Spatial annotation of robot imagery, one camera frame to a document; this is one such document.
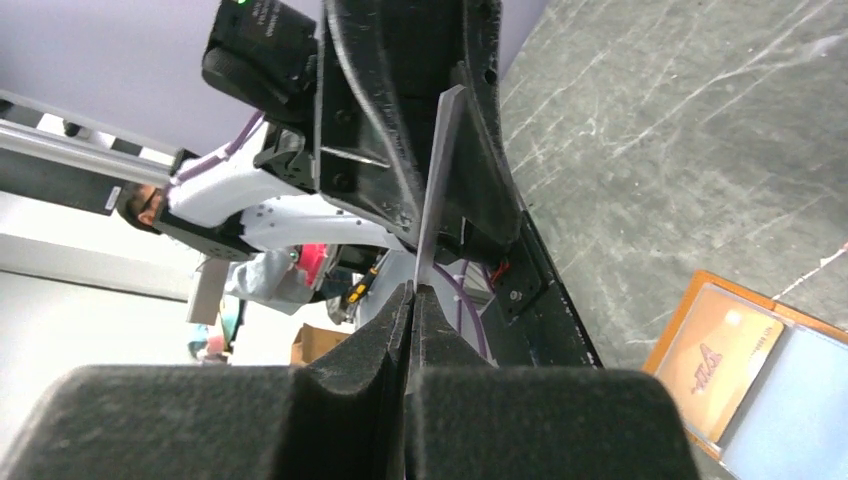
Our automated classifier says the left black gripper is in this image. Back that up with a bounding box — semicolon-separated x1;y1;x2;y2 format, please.
201;0;424;246

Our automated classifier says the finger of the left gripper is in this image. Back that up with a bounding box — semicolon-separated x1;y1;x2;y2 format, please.
439;1;520;262

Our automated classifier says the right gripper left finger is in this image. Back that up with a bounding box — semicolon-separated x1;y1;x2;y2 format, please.
1;284;414;479

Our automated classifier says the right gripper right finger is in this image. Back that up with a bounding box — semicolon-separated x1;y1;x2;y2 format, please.
405;285;699;479

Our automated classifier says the white striped credit card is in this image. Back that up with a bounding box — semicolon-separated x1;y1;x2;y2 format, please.
414;85;466;287

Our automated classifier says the gold credit card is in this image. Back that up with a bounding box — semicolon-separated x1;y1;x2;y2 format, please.
647;283;786;445

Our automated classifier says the orange leather card holder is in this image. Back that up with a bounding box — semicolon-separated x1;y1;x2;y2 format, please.
643;270;847;479

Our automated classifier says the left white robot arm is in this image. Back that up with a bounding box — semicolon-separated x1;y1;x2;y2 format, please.
155;1;524;264

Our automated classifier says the person with glasses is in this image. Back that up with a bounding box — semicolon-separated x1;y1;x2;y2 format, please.
115;182;327;315

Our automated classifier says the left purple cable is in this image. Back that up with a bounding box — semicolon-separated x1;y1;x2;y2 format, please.
165;109;266;193

